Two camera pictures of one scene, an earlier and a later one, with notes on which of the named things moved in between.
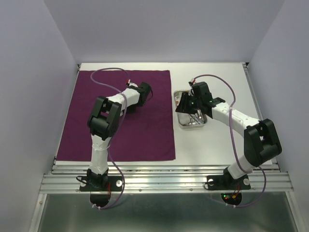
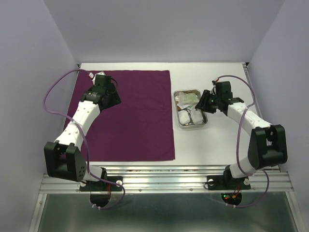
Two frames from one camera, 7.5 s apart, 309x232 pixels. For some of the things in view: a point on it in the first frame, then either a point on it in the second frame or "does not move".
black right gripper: [182, 107] -> [203, 104]
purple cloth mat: [146, 134] does not move
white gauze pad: [184, 118] does not move
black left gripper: [130, 109] -> [115, 98]
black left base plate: [100, 183] does not move
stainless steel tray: [188, 121] does not move
